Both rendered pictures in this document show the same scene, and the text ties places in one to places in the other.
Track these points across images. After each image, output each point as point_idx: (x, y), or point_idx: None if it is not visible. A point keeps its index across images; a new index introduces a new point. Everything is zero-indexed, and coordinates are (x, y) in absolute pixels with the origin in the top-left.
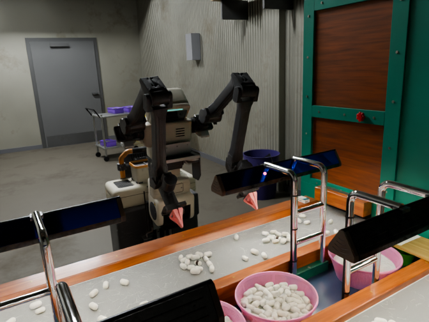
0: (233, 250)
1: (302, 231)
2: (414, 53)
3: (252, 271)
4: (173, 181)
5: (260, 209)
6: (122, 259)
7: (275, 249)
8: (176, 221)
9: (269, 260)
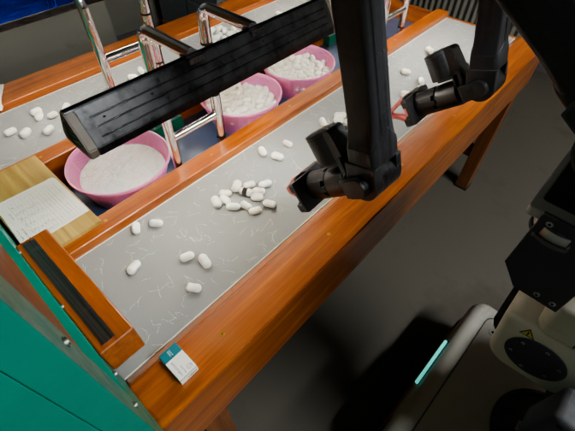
0: (310, 162)
1: (200, 228)
2: None
3: (270, 115)
4: (429, 55)
5: (296, 288)
6: (441, 112)
7: (248, 173)
8: (403, 113)
9: (252, 132)
